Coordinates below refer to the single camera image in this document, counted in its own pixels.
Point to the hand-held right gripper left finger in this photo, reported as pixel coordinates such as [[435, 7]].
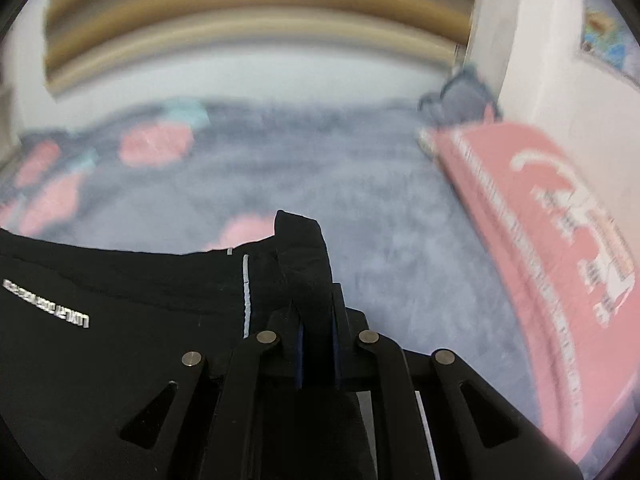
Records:
[[300, 355]]

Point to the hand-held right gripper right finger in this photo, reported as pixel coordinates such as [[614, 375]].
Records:
[[337, 355]]

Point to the black hooded jacket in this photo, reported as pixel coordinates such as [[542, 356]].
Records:
[[125, 285]]

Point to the grey floral blanket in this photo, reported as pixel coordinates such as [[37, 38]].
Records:
[[350, 185]]

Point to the pink printed pillow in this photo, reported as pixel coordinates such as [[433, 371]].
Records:
[[530, 220]]

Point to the grey pillow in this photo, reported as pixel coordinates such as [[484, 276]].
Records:
[[462, 100]]

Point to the brown striped window blind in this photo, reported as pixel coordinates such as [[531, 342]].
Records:
[[250, 25]]

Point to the colourful wall map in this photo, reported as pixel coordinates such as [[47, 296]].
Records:
[[607, 42]]

